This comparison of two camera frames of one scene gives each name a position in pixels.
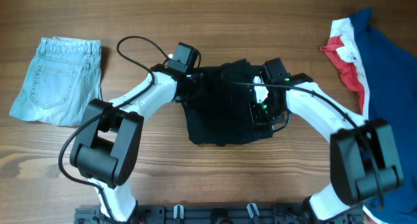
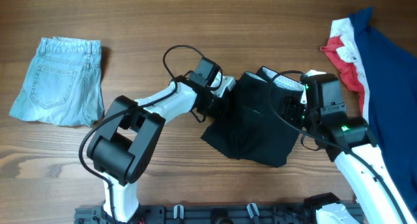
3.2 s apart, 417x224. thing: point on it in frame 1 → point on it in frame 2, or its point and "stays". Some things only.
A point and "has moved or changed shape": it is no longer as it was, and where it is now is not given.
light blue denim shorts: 64,80 stays
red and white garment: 345,52 stays
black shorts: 217,111 has moved or changed shape
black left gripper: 198,88 → 214,104
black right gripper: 255,108 → 294,106
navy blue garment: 391,72 stays
